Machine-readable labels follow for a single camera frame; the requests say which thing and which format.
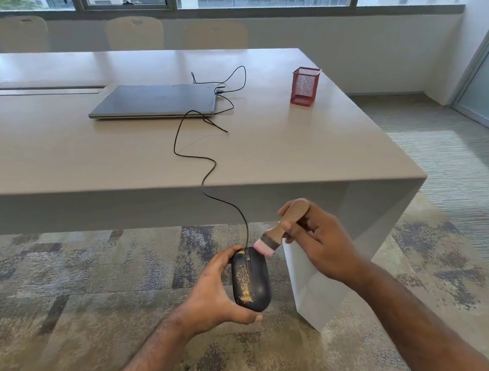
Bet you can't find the red mesh pen holder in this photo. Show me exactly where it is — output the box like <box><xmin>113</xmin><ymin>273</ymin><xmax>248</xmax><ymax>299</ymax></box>
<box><xmin>286</xmin><ymin>65</ymin><xmax>326</xmax><ymax>109</ymax></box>

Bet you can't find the person's right forearm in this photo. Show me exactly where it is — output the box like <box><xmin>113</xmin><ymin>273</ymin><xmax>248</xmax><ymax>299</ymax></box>
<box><xmin>346</xmin><ymin>248</ymin><xmax>489</xmax><ymax>371</ymax></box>

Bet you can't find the black mouse cable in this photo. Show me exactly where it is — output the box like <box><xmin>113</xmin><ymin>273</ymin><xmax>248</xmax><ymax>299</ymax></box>
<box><xmin>164</xmin><ymin>64</ymin><xmax>267</xmax><ymax>257</ymax></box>

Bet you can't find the black dusty computer mouse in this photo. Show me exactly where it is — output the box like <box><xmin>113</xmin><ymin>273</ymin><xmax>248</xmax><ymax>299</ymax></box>
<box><xmin>228</xmin><ymin>245</ymin><xmax>274</xmax><ymax>316</ymax></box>

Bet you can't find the wooden brush with pink bristles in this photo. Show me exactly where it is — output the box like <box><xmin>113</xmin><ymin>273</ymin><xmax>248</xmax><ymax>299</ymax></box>
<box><xmin>249</xmin><ymin>198</ymin><xmax>316</xmax><ymax>260</ymax></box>

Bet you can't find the person's right hand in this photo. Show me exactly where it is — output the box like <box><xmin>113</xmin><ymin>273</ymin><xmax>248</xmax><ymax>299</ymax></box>
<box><xmin>276</xmin><ymin>192</ymin><xmax>371</xmax><ymax>300</ymax></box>

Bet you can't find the grey closed laptop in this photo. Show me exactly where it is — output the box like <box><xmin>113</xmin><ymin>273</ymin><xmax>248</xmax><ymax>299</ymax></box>
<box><xmin>85</xmin><ymin>74</ymin><xmax>221</xmax><ymax>130</ymax></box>

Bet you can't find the person's left hand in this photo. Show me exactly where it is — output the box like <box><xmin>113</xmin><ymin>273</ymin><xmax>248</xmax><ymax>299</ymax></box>
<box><xmin>168</xmin><ymin>243</ymin><xmax>266</xmax><ymax>339</ymax></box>

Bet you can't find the grey table cable hatch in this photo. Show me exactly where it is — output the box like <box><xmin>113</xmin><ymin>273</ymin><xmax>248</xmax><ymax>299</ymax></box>
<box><xmin>0</xmin><ymin>71</ymin><xmax>107</xmax><ymax>105</ymax></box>

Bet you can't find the beige chair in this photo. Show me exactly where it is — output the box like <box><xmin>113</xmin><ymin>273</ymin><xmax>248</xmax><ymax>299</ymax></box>
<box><xmin>0</xmin><ymin>12</ymin><xmax>52</xmax><ymax>58</ymax></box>
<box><xmin>104</xmin><ymin>12</ymin><xmax>166</xmax><ymax>57</ymax></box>
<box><xmin>182</xmin><ymin>17</ymin><xmax>251</xmax><ymax>57</ymax></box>

